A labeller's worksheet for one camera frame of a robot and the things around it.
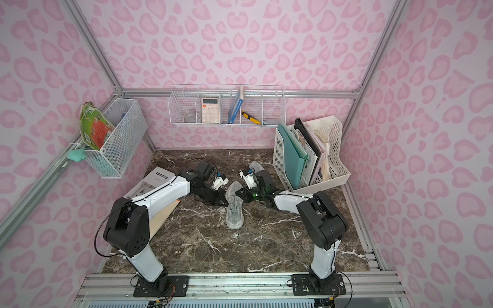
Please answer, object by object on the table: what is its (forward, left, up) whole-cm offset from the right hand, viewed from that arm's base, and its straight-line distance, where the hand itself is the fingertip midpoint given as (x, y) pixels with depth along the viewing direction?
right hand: (236, 192), depth 90 cm
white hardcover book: (+11, +43, -3) cm, 45 cm away
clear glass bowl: (+30, +24, +20) cm, 43 cm away
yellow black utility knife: (+32, -8, +17) cm, 37 cm away
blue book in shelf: (+29, 0, +27) cm, 39 cm away
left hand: (-5, +4, +1) cm, 7 cm away
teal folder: (+4, -25, +21) cm, 33 cm away
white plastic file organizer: (+26, -44, +14) cm, 53 cm away
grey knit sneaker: (+20, -9, -5) cm, 22 cm away
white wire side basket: (+20, +47, +25) cm, 57 cm away
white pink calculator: (+33, +14, +22) cm, 42 cm away
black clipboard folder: (+21, -30, +21) cm, 42 cm away
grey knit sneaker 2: (-10, 0, -4) cm, 10 cm away
